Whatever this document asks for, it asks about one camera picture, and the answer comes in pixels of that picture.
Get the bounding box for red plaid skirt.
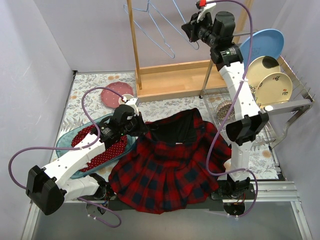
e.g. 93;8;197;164
108;108;232;214

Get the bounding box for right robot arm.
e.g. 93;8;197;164
181;11;269;199

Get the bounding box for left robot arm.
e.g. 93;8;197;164
26;101;148;215

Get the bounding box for wooden hanger stand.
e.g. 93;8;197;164
126;0;255;103

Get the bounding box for red polka dot cloth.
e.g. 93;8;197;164
71;125;128;173

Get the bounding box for pink dotted plate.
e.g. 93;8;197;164
100;81;134;109

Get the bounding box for floral tablecloth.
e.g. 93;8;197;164
59;72;279;180

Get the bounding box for teal plastic tray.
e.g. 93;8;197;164
56;122;136;179

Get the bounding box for cream plate black spot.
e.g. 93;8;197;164
246;56;281;87

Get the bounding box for blue plate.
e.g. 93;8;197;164
239;28;285;68

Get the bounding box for patterned bowl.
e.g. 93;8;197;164
216;102;232;121

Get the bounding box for cream plate with flower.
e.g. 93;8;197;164
255;72;293;108

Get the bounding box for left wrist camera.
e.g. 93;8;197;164
118;94;140;114

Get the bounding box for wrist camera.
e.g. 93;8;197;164
118;94;140;114
196;0;217;23

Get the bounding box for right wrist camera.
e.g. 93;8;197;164
196;0;217;23

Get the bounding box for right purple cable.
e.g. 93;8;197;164
206;0;259;218

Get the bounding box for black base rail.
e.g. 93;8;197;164
77;179;256;212

